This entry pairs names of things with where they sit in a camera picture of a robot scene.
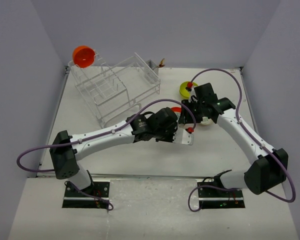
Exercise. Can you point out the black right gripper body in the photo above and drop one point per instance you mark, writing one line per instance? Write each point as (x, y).
(197, 108)

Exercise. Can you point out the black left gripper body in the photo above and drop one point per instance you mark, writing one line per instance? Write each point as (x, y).
(166, 134)

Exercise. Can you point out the patterned beige bowl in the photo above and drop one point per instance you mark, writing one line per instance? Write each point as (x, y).
(206, 121)

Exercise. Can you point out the orange bowl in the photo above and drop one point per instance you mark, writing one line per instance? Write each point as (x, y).
(83, 56)
(176, 109)

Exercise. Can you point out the lime green bowl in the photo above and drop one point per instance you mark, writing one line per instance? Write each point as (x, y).
(183, 86)
(185, 94)

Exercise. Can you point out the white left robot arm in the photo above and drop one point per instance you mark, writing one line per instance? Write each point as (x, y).
(65, 159)

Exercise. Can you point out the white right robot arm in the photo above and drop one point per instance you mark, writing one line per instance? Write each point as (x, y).
(267, 164)

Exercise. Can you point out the brown wooden spoon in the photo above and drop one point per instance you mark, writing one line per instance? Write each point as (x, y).
(162, 63)

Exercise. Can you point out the grey cutlery holder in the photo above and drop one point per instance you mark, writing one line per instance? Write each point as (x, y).
(153, 66)

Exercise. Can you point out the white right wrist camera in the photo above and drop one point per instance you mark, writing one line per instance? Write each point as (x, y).
(192, 96)

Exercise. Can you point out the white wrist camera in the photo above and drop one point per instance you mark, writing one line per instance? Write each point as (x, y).
(181, 136)
(192, 96)

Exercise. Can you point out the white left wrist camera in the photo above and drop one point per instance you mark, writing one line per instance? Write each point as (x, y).
(181, 136)

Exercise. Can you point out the white wire dish rack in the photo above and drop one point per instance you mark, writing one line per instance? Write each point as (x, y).
(110, 91)

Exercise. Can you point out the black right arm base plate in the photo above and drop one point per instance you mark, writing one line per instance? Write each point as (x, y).
(210, 198)

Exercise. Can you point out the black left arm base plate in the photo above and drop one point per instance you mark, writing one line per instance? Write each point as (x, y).
(96, 197)

